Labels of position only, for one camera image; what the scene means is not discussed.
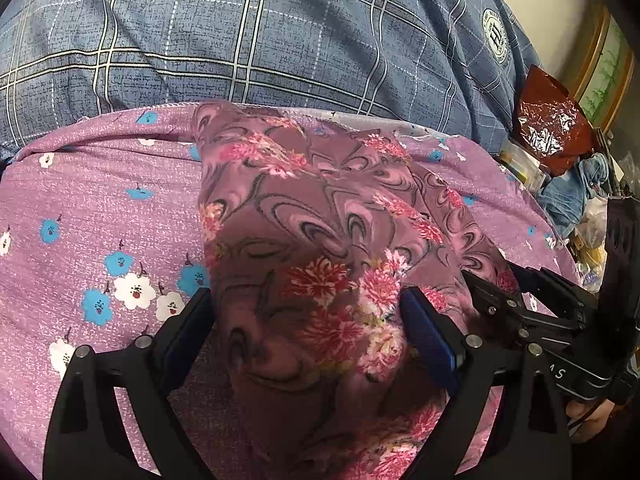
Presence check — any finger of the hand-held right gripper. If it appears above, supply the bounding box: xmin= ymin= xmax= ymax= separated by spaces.
xmin=509 ymin=261 xmax=599 ymax=317
xmin=462 ymin=270 xmax=587 ymax=350

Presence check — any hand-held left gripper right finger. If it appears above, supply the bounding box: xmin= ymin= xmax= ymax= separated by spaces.
xmin=400 ymin=287 xmax=568 ymax=480

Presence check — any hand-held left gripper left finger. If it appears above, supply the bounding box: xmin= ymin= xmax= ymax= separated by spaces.
xmin=44 ymin=286 xmax=216 ymax=480

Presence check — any pink swirl floral garment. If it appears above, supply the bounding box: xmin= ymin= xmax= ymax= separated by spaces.
xmin=192 ymin=100 xmax=522 ymax=480

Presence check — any person's right hand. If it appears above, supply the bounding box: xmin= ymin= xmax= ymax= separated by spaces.
xmin=565 ymin=394 xmax=617 ymax=443

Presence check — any clear plastic bag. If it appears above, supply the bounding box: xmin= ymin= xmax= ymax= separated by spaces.
xmin=574 ymin=200 xmax=610 ymax=293

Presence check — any crumpled blue cloth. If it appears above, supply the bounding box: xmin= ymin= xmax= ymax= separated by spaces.
xmin=541 ymin=152 xmax=612 ymax=239

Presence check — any clear plastic container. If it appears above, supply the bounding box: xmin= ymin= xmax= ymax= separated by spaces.
xmin=499 ymin=140 xmax=549 ymax=189

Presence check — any purple flowered cloth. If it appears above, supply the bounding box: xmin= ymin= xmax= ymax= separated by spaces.
xmin=0 ymin=100 xmax=583 ymax=480

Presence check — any red plastic bag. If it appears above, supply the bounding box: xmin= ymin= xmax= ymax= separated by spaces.
xmin=515 ymin=65 xmax=599 ymax=177

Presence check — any framed green painting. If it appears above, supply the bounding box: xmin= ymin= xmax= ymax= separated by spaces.
xmin=574 ymin=7 xmax=637 ymax=128

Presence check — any blue plaid quilt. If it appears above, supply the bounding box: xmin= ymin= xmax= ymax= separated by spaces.
xmin=0 ymin=0 xmax=545 ymax=161

